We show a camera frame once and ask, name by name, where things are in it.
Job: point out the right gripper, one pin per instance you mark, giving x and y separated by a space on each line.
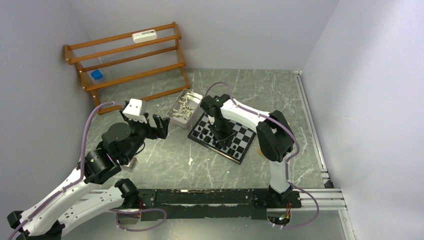
227 136

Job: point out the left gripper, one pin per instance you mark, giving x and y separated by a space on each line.
161 130

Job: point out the black bishop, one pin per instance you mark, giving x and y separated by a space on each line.
207 139

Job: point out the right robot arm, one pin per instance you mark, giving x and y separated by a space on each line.
275 137

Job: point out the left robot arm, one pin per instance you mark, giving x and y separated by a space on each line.
64 208

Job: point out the pink tin of white pieces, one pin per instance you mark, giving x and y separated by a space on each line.
184 108

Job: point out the gold tin of black pieces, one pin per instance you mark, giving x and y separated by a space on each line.
260 152

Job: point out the chessboard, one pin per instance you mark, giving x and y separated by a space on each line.
241 141

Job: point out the small card box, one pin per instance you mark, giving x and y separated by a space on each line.
131 164

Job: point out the blue cap container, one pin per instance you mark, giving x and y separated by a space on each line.
96 75

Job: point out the wooden shelf rack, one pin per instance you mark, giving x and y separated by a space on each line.
88 83

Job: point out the white box on rack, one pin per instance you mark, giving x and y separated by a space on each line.
144 36

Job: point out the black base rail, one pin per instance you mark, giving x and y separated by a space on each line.
253 203

